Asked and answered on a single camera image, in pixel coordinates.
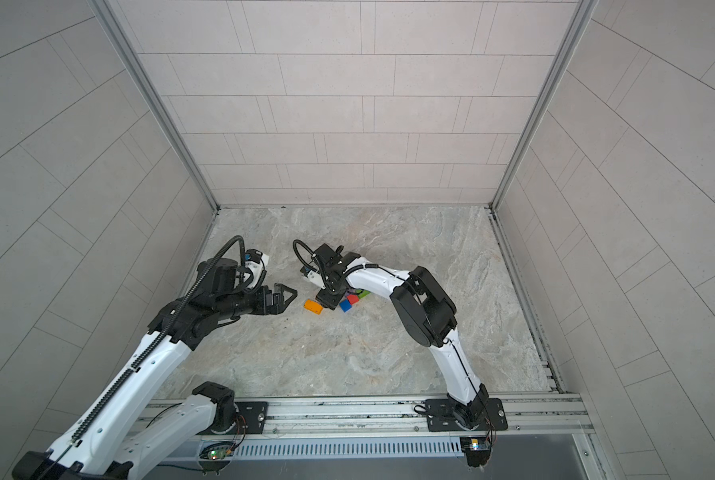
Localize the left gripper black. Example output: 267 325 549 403
214 282 300 322

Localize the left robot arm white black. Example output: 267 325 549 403
12 235 298 479

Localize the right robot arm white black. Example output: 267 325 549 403
293 239 493 430

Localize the orange wood block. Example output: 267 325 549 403
304 299 324 315

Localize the left controller board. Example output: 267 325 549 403
199 441 237 462

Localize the controller board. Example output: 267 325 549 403
199 441 237 462
459 437 493 468

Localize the perforated vent strip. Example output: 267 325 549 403
176 439 463 462

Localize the right controller board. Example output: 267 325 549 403
459 437 493 468

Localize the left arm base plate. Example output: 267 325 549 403
200 401 269 435

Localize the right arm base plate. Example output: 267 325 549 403
419 398 509 432

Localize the aluminium mounting rail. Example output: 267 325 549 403
134 392 593 442

